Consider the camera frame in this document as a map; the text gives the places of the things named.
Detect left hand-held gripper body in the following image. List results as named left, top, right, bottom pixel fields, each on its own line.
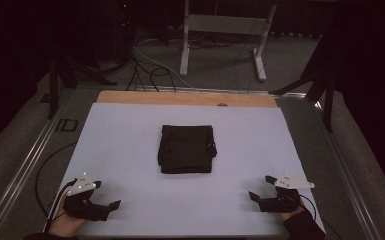
left=62, top=172, right=111, bottom=223

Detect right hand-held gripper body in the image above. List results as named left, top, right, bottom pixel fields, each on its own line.
left=258, top=172, right=316, bottom=214

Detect black shorts with blue print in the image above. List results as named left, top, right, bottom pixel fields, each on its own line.
left=157, top=124, right=218, bottom=175

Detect person's right hand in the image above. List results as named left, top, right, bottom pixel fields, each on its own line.
left=279, top=199, right=306, bottom=222

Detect person's left hand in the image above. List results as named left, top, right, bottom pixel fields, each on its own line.
left=47, top=213, right=88, bottom=238

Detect black stand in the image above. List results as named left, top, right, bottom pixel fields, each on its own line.
left=47, top=49, right=118, bottom=120
left=268, top=33, right=337, bottom=133

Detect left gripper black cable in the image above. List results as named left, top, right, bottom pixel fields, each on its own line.
left=43, top=179, right=78, bottom=233

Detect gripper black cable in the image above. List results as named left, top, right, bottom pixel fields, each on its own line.
left=299, top=193, right=317, bottom=219
left=43, top=179, right=78, bottom=233

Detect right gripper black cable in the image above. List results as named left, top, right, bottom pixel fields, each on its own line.
left=299, top=193, right=317, bottom=219

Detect black floor cable loop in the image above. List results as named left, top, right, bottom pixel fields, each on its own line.
left=34, top=141, right=78, bottom=218

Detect metal floor rail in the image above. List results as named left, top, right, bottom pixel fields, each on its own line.
left=0, top=89, right=78, bottom=240
left=308, top=96, right=383, bottom=240

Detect bundle of black floor cables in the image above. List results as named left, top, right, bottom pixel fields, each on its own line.
left=125, top=36, right=196, bottom=93

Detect white floor cable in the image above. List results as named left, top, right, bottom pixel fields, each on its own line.
left=131, top=38, right=198, bottom=90

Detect white desk frame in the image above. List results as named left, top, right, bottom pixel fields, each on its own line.
left=178, top=0, right=278, bottom=83

